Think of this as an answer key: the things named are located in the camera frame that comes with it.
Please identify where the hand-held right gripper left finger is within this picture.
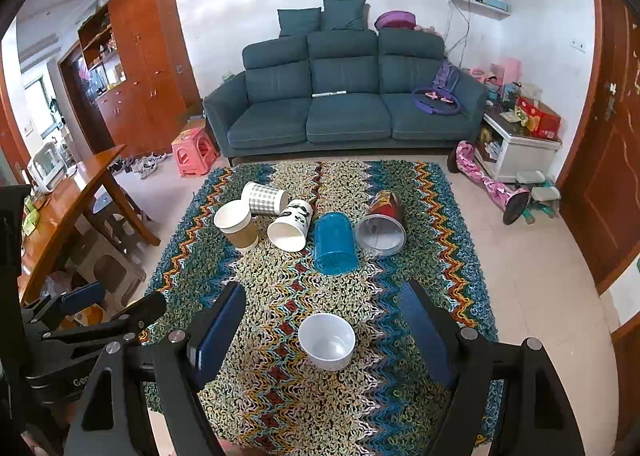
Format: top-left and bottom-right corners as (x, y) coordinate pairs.
(62, 281), (247, 456)

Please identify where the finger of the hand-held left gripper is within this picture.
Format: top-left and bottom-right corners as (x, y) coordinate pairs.
(22, 282), (107, 337)
(40, 292), (168, 352)

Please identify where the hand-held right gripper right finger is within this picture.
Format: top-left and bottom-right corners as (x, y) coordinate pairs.
(399, 280), (587, 456)

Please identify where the white plastic cup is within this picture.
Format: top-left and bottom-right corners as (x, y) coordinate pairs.
(298, 313), (357, 371)

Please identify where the brown paper cup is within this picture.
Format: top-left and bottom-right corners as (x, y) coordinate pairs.
(214, 200), (259, 251)

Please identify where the blue translucent plastic cup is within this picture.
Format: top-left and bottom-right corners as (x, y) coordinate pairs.
(313, 212), (360, 275)

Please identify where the red clear plastic cup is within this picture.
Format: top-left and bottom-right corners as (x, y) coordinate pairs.
(354, 190), (407, 255)

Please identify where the white black patterned paper cup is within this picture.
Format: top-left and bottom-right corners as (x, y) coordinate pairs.
(267, 199), (314, 253)

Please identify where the grey checkered paper cup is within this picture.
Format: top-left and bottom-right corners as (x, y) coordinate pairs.
(241, 182), (289, 215)

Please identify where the beige plastic stool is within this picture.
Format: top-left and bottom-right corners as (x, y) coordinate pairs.
(75, 231), (147, 310)

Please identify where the colourful zigzag woven rug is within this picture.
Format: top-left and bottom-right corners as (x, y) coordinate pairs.
(141, 160), (501, 447)

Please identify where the wooden dining table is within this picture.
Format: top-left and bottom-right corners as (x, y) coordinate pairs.
(19, 145), (161, 307)

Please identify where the white plastic appliance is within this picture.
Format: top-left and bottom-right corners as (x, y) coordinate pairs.
(27, 143), (69, 195)

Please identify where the row of shoes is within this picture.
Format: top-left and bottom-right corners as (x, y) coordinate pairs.
(107, 153), (169, 180)

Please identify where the pink plastic stool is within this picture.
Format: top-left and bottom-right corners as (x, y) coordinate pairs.
(171, 127), (214, 178)

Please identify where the pink patterned hoverboard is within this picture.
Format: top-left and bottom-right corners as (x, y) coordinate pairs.
(446, 141), (531, 226)

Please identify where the white side table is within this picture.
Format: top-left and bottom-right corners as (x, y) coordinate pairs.
(479, 108), (562, 185)

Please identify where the dark teal fabric sofa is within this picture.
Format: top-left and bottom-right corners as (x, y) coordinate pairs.
(203, 28), (490, 160)

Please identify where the wooden door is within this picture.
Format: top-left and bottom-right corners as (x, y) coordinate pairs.
(556, 0), (640, 297)

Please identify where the tall wooden cabinet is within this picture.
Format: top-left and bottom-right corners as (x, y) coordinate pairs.
(77, 0), (201, 157)

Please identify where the red gift box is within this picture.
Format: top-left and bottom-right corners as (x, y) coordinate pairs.
(515, 96), (562, 139)

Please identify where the purple backpack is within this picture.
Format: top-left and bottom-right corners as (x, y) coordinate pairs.
(434, 60), (461, 94)

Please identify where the pink toy set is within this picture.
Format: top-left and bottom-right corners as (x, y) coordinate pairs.
(470, 57), (524, 89)

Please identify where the purple round cushion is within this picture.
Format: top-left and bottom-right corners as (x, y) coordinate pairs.
(374, 10), (419, 30)

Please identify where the dark teal pillow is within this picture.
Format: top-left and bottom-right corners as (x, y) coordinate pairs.
(321, 0), (367, 31)
(277, 8), (322, 38)

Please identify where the purple exercise ring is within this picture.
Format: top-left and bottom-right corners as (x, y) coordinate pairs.
(411, 86), (464, 115)

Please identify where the metal door handle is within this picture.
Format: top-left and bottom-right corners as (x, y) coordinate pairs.
(602, 82), (619, 122)

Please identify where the white wall shelf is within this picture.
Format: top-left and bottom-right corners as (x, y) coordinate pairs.
(449, 0), (512, 19)

